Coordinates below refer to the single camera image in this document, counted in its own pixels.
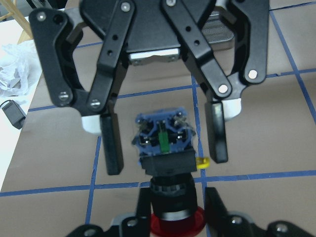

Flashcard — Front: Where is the clear plastic bag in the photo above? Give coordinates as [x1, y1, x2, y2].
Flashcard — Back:
[0, 40, 42, 97]

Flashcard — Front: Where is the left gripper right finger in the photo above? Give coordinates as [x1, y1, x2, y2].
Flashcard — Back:
[160, 0, 269, 163]

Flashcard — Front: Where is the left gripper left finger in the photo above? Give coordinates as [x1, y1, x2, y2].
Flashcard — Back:
[29, 8, 123, 175]

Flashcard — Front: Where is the wooden board stand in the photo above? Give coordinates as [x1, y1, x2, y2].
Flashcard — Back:
[0, 0, 34, 45]

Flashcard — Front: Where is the red emergency stop button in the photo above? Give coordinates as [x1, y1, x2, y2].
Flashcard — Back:
[132, 107, 205, 237]

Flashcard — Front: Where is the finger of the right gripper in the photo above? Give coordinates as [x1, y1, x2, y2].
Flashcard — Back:
[67, 188, 151, 237]
[204, 187, 312, 237]

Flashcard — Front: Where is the wire mesh shelf rack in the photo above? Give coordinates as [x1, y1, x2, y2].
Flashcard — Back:
[201, 11, 235, 51]

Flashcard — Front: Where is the black power adapter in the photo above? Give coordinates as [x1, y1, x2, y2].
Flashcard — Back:
[0, 100, 26, 129]

